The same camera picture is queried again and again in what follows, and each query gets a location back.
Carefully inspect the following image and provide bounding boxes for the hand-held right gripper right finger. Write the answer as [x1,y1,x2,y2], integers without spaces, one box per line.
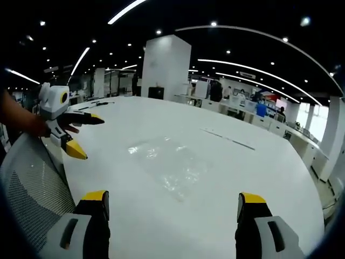
[234,192,314,259]

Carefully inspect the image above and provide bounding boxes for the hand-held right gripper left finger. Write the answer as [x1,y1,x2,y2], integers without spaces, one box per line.
[39,190,112,259]

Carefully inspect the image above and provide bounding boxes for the clear food packaging bag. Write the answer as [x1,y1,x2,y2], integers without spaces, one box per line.
[126,135,214,203]

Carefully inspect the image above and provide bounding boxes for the person's left hand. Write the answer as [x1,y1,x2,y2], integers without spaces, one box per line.
[30,112,80,139]

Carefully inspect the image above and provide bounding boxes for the dark tools on table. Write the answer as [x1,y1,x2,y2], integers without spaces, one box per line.
[72,99,115,112]

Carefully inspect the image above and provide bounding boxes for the grey mesh office chair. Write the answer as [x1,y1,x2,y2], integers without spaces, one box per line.
[0,132,77,256]

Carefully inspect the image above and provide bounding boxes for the black box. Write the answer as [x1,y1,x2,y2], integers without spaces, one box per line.
[148,86,165,100]

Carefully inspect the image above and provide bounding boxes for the row of white desks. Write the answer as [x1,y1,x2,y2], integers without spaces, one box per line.
[174,93,331,187]

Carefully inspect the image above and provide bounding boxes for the white square pillar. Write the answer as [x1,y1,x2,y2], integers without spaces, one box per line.
[140,35,192,103]

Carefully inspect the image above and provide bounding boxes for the white pillar by window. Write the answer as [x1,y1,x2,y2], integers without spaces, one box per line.
[319,96,345,183]

